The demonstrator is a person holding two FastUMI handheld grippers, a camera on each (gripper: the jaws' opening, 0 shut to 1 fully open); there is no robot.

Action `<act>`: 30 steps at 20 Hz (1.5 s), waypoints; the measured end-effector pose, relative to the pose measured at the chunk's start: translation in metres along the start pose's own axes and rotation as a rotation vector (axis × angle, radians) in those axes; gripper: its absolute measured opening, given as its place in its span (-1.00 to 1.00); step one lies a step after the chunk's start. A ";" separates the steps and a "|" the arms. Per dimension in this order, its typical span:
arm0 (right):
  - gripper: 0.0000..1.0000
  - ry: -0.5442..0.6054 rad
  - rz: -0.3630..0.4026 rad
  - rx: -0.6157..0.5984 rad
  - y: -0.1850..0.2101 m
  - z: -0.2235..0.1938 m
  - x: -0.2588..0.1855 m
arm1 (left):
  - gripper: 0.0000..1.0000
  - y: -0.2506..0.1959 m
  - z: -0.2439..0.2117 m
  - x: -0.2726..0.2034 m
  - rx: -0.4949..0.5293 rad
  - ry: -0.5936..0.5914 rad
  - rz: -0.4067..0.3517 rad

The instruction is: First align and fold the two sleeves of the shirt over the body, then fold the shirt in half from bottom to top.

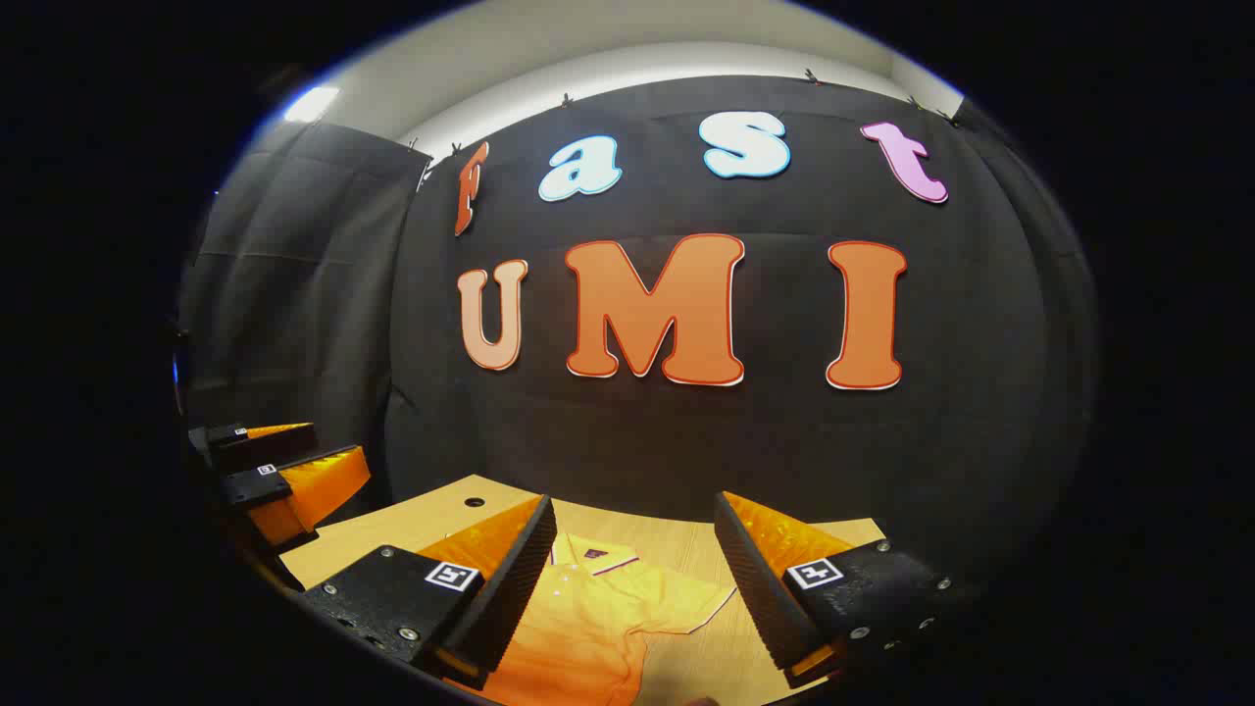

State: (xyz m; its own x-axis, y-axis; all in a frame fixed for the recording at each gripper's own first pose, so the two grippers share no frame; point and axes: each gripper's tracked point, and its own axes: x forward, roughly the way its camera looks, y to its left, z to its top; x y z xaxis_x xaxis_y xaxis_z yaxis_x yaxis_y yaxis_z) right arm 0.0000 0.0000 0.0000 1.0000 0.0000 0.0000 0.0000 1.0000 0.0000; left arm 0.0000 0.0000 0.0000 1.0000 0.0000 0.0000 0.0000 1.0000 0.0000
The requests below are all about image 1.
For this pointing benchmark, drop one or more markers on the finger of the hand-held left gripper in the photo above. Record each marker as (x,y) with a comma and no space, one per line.
(314,490)
(255,446)

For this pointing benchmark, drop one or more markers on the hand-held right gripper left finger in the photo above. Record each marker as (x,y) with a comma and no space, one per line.
(510,588)

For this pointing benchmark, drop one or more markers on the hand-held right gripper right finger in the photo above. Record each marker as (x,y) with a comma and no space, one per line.
(755,588)

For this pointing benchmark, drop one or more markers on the orange polo T-shirt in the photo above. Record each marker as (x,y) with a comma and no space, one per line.
(588,608)

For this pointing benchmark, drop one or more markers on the black backdrop cloth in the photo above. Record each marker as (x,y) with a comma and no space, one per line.
(686,441)

